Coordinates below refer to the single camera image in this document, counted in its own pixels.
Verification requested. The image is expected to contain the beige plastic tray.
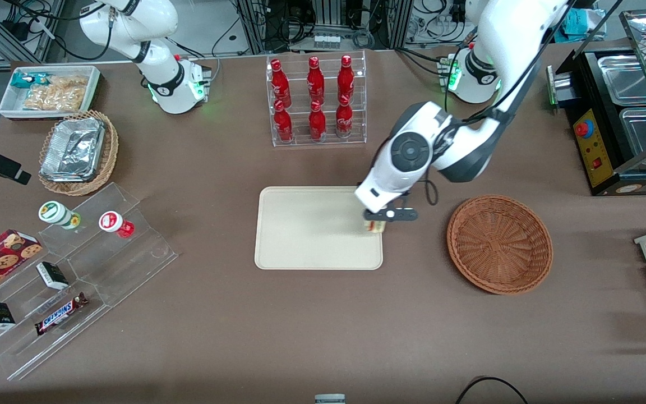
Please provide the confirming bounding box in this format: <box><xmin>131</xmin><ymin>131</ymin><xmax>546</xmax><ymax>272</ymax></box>
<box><xmin>253</xmin><ymin>186</ymin><xmax>384</xmax><ymax>271</ymax></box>

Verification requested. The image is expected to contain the green-lidded white cup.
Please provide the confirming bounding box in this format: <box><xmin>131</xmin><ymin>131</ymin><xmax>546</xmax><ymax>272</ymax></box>
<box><xmin>38</xmin><ymin>200</ymin><xmax>82</xmax><ymax>230</ymax></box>

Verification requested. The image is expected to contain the aluminium foil tray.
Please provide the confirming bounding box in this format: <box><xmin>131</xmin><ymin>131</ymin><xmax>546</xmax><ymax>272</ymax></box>
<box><xmin>39</xmin><ymin>116</ymin><xmax>105</xmax><ymax>182</ymax></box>

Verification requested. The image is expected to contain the light wicker basket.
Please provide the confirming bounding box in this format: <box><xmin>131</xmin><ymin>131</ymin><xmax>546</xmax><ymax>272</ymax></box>
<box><xmin>38</xmin><ymin>109</ymin><xmax>119</xmax><ymax>197</ymax></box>

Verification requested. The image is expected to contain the red cola bottle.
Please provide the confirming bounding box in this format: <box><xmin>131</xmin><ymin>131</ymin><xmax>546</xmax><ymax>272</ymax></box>
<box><xmin>335</xmin><ymin>94</ymin><xmax>354</xmax><ymax>139</ymax></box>
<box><xmin>307</xmin><ymin>56</ymin><xmax>326</xmax><ymax>105</ymax></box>
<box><xmin>337</xmin><ymin>54</ymin><xmax>356</xmax><ymax>103</ymax></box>
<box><xmin>273</xmin><ymin>100</ymin><xmax>294</xmax><ymax>143</ymax></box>
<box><xmin>270</xmin><ymin>58</ymin><xmax>292</xmax><ymax>107</ymax></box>
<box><xmin>308</xmin><ymin>100</ymin><xmax>327</xmax><ymax>141</ymax></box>

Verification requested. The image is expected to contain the black hot food showcase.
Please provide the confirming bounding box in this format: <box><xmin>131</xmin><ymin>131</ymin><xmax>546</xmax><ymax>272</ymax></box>
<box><xmin>546</xmin><ymin>8</ymin><xmax>646</xmax><ymax>196</ymax></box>

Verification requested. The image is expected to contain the teal snack packet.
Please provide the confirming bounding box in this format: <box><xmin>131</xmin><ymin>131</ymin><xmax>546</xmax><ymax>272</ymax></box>
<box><xmin>10</xmin><ymin>72</ymin><xmax>50</xmax><ymax>89</ymax></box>

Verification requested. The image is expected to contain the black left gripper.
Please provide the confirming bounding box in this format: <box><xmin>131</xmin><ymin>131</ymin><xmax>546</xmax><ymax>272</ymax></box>
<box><xmin>363</xmin><ymin>205</ymin><xmax>418</xmax><ymax>223</ymax></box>

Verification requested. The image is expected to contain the clear acrylic bottle rack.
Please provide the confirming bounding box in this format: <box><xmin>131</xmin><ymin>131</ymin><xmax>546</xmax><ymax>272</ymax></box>
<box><xmin>266</xmin><ymin>50</ymin><xmax>367</xmax><ymax>148</ymax></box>

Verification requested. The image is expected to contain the clear bag of crackers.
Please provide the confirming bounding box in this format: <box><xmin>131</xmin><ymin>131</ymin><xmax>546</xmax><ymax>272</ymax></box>
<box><xmin>22</xmin><ymin>75</ymin><xmax>89</xmax><ymax>112</ymax></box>

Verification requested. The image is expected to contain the snickers chocolate bar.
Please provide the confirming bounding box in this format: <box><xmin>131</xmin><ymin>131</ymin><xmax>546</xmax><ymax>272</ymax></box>
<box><xmin>34</xmin><ymin>292</ymin><xmax>90</xmax><ymax>337</ymax></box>

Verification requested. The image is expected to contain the brown wicker basket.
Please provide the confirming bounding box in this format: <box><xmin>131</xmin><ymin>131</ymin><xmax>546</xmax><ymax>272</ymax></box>
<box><xmin>446</xmin><ymin>194</ymin><xmax>554</xmax><ymax>296</ymax></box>

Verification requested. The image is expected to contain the black floor cable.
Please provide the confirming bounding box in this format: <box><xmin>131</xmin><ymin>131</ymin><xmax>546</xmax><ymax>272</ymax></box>
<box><xmin>456</xmin><ymin>375</ymin><xmax>529</xmax><ymax>404</ymax></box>

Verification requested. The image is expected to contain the clear acrylic stepped display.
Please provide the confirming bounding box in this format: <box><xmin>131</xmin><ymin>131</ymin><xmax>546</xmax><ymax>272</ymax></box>
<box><xmin>0</xmin><ymin>182</ymin><xmax>179</xmax><ymax>382</ymax></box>

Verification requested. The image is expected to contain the white rectangular snack bin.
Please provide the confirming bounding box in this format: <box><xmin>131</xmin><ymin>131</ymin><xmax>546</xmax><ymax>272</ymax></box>
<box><xmin>0</xmin><ymin>65</ymin><xmax>101</xmax><ymax>121</ymax></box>

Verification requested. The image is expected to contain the red-lidded white cup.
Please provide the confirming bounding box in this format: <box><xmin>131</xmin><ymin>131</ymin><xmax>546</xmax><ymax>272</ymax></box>
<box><xmin>98</xmin><ymin>210</ymin><xmax>135</xmax><ymax>239</ymax></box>

